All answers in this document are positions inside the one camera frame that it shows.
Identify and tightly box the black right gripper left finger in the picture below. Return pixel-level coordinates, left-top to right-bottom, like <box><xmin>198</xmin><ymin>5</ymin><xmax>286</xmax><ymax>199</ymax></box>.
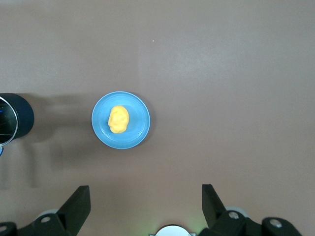
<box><xmin>29</xmin><ymin>185</ymin><xmax>91</xmax><ymax>236</ymax></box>

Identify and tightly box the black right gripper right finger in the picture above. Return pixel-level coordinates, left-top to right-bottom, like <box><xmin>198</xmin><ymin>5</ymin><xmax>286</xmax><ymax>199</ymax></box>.
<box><xmin>200</xmin><ymin>183</ymin><xmax>265</xmax><ymax>236</ymax></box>

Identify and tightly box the yellow potato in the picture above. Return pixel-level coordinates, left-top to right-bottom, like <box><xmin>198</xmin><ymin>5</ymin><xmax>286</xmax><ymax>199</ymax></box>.
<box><xmin>107</xmin><ymin>105</ymin><xmax>130</xmax><ymax>134</ymax></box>

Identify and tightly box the glass lid with blue knob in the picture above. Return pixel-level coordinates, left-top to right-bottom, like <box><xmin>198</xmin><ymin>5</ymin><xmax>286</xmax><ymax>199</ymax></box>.
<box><xmin>0</xmin><ymin>96</ymin><xmax>19</xmax><ymax>146</ymax></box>

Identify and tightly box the round blue plate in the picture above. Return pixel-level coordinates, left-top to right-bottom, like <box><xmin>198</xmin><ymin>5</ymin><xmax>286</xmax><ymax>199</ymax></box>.
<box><xmin>91</xmin><ymin>91</ymin><xmax>151</xmax><ymax>150</ymax></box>

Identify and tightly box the brown table cover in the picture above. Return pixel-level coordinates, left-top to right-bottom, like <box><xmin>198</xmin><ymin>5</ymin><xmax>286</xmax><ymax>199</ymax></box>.
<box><xmin>0</xmin><ymin>0</ymin><xmax>315</xmax><ymax>236</ymax></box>

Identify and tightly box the black pot with blue handle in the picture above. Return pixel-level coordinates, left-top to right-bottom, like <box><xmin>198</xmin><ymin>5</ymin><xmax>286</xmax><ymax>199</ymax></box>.
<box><xmin>0</xmin><ymin>92</ymin><xmax>34</xmax><ymax>158</ymax></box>

